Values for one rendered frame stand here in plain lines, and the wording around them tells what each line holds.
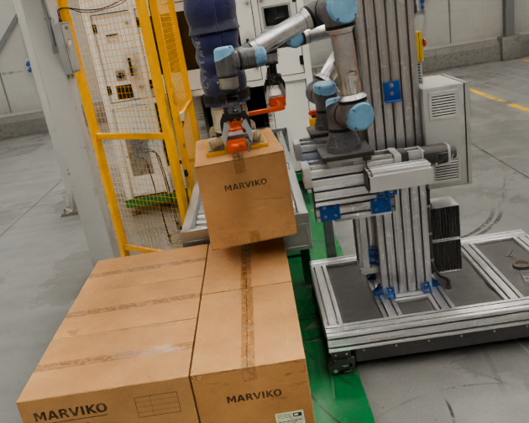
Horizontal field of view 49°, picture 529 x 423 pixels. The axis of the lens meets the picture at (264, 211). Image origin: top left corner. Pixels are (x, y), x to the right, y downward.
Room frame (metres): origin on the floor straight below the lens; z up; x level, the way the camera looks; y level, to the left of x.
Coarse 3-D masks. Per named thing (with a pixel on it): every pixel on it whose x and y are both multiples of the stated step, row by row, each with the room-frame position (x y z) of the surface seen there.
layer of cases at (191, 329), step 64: (128, 256) 2.90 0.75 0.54; (192, 256) 2.76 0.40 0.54; (256, 256) 2.63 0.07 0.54; (64, 320) 2.27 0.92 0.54; (128, 320) 2.18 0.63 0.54; (192, 320) 2.09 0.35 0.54; (256, 320) 2.01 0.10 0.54; (64, 384) 1.78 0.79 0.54; (128, 384) 1.71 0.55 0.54; (192, 384) 1.71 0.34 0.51; (256, 384) 1.70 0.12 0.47
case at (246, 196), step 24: (216, 168) 2.49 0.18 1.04; (240, 168) 2.50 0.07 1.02; (264, 168) 2.50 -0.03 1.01; (216, 192) 2.49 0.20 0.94; (240, 192) 2.50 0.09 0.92; (264, 192) 2.50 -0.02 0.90; (288, 192) 2.51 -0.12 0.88; (216, 216) 2.49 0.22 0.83; (240, 216) 2.49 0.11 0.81; (264, 216) 2.50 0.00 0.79; (288, 216) 2.50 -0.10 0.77; (216, 240) 2.49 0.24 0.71; (240, 240) 2.49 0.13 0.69
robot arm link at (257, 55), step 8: (248, 48) 2.25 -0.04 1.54; (256, 48) 2.24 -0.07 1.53; (240, 56) 2.21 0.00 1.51; (248, 56) 2.21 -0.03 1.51; (256, 56) 2.22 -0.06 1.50; (264, 56) 2.23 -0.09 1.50; (240, 64) 2.20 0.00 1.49; (248, 64) 2.21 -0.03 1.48; (256, 64) 2.23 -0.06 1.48; (264, 64) 2.24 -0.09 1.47
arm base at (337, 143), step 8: (328, 136) 2.49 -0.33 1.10; (336, 136) 2.45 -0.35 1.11; (344, 136) 2.43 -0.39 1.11; (352, 136) 2.44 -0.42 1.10; (328, 144) 2.47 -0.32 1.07; (336, 144) 2.44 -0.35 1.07; (344, 144) 2.42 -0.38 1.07; (352, 144) 2.42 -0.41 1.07; (360, 144) 2.46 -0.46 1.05; (328, 152) 2.47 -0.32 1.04; (336, 152) 2.43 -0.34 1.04; (344, 152) 2.42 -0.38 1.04
